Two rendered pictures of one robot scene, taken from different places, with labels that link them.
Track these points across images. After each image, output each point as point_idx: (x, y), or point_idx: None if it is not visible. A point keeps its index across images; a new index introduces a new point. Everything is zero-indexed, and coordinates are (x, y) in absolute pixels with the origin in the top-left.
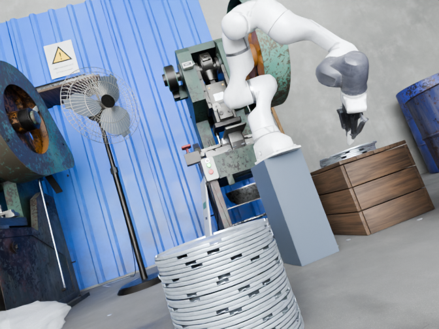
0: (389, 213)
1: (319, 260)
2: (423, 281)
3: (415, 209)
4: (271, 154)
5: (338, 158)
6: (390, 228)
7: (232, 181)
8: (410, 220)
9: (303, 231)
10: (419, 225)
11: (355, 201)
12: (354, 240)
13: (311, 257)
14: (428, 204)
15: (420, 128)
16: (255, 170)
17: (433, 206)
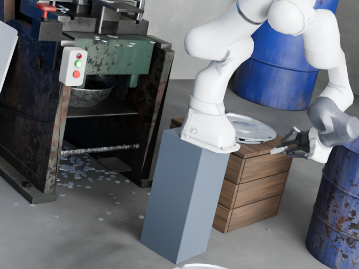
0: (248, 215)
1: (190, 260)
2: None
3: (265, 214)
4: (216, 150)
5: (236, 137)
6: (243, 230)
7: (82, 85)
8: (259, 225)
9: (192, 230)
10: (273, 244)
11: (234, 198)
12: (211, 235)
13: (185, 256)
14: (275, 210)
15: (331, 171)
16: (173, 141)
17: (276, 213)
